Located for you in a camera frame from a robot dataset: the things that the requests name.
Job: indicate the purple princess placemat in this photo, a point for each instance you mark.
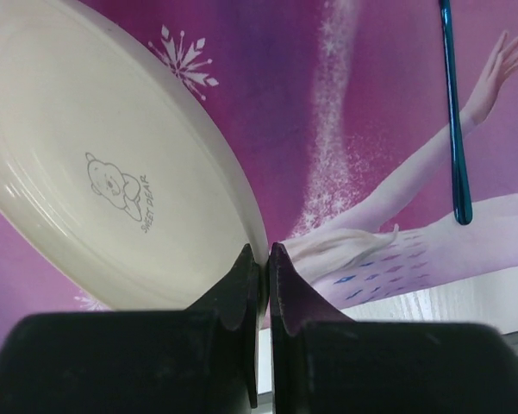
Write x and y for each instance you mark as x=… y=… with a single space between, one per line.
x=337 y=114

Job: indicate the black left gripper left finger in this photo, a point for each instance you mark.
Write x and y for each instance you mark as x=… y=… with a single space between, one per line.
x=202 y=359

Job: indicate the cream plate with bear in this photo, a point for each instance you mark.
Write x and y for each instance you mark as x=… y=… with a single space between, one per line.
x=110 y=168

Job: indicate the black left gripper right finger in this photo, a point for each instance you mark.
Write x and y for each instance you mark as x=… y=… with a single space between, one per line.
x=325 y=362

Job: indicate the blue metallic spoon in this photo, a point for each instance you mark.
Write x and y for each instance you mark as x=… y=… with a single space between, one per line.
x=461 y=194

